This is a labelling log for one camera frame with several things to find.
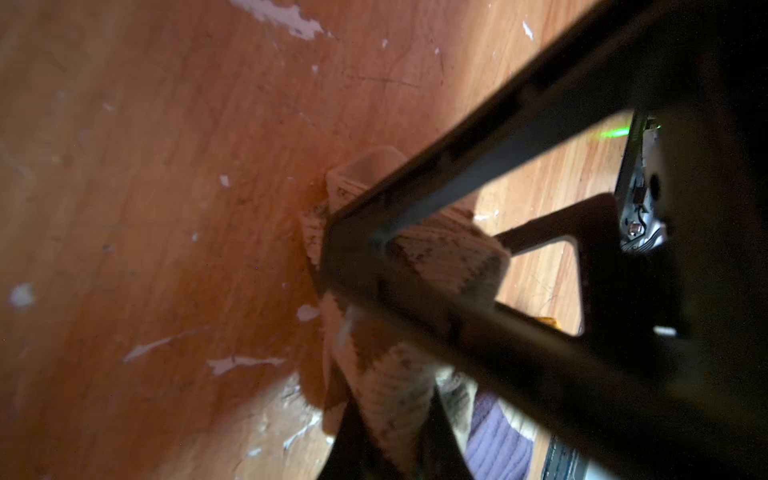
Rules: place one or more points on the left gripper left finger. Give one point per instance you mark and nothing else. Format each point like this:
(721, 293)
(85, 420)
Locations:
(620, 55)

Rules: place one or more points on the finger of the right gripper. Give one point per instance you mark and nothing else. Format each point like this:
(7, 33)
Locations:
(576, 240)

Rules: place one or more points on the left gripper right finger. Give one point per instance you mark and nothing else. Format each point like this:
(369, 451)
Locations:
(667, 380)

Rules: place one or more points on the purple sock with yellow cuff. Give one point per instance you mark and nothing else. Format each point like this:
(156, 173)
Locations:
(501, 440)

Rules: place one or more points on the beige brown argyle sock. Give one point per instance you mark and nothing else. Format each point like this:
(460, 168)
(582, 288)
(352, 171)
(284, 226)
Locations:
(393, 410)

